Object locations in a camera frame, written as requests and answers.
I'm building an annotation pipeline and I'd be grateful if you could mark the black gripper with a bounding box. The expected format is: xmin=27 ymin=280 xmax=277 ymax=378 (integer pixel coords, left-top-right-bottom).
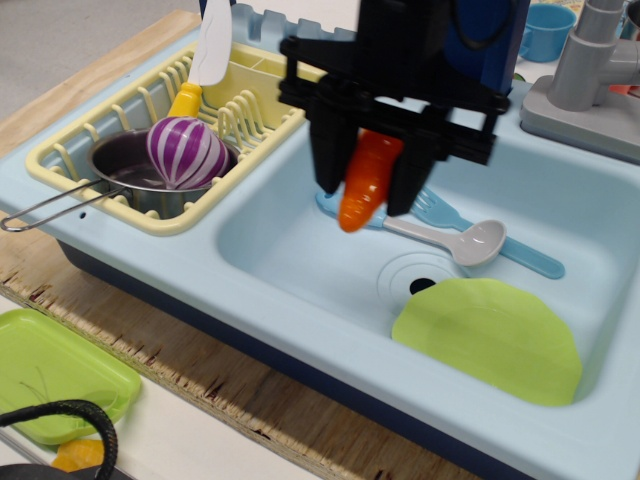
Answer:
xmin=280 ymin=1 xmax=510 ymax=217

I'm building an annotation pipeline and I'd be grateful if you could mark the orange toy carrot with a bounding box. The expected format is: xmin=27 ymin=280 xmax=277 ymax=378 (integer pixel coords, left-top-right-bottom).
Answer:
xmin=337 ymin=130 xmax=404 ymax=233

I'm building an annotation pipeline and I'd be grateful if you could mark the green plastic plate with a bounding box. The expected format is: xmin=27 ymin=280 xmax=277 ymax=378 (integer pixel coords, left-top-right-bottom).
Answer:
xmin=391 ymin=279 xmax=583 ymax=407

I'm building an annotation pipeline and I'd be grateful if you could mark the blue plastic fork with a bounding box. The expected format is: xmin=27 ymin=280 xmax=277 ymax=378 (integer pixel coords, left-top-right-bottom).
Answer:
xmin=411 ymin=187 xmax=565 ymax=280

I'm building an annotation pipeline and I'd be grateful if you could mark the yellow dish rack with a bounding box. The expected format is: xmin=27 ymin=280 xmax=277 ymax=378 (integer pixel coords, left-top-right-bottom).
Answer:
xmin=25 ymin=44 xmax=304 ymax=236

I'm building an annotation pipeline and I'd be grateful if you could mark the dark blue box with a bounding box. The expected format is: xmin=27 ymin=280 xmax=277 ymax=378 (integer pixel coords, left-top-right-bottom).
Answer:
xmin=231 ymin=1 xmax=529 ymax=98

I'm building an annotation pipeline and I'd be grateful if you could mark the purple striped toy onion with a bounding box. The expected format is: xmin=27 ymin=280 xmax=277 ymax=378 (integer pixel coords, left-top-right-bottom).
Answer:
xmin=146 ymin=116 xmax=234 ymax=190

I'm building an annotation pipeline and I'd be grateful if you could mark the light blue toy sink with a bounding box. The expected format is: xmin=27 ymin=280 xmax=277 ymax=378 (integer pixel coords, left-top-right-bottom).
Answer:
xmin=1 ymin=28 xmax=639 ymax=479

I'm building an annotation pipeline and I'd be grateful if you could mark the grey toy faucet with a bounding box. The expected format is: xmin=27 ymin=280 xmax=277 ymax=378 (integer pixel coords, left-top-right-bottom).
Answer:
xmin=520 ymin=1 xmax=639 ymax=164

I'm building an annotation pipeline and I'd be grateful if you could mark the blue plastic cup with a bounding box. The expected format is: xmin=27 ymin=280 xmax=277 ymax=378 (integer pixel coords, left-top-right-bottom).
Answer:
xmin=519 ymin=3 xmax=577 ymax=63

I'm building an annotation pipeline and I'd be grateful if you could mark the metal saucepan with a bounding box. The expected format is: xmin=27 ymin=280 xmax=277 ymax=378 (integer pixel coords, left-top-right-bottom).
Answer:
xmin=1 ymin=130 xmax=213 ymax=233

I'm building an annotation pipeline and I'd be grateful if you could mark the wooden board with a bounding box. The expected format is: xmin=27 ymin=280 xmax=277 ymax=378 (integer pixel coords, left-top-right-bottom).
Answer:
xmin=1 ymin=1 xmax=467 ymax=479

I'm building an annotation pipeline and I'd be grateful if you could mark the green plastic tray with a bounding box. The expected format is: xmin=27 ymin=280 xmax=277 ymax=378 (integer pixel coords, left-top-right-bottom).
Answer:
xmin=1 ymin=309 xmax=141 ymax=422

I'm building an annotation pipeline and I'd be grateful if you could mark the yellow object under tray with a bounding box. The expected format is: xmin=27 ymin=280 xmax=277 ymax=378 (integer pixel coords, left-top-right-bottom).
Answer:
xmin=51 ymin=439 xmax=104 ymax=473

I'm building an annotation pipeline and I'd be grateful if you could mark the grey ladle blue handle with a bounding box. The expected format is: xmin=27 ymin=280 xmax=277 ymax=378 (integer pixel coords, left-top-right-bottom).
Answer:
xmin=315 ymin=191 xmax=508 ymax=267

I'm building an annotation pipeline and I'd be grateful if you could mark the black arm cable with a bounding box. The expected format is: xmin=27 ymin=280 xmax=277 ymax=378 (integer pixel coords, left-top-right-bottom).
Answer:
xmin=449 ymin=0 xmax=516 ymax=51

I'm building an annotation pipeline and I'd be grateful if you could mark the white knife yellow handle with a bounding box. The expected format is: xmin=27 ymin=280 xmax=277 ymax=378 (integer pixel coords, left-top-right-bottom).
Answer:
xmin=168 ymin=0 xmax=232 ymax=117

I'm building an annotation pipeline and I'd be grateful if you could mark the black braided cable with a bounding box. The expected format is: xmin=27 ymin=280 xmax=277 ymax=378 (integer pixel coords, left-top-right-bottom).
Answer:
xmin=0 ymin=399 xmax=119 ymax=480

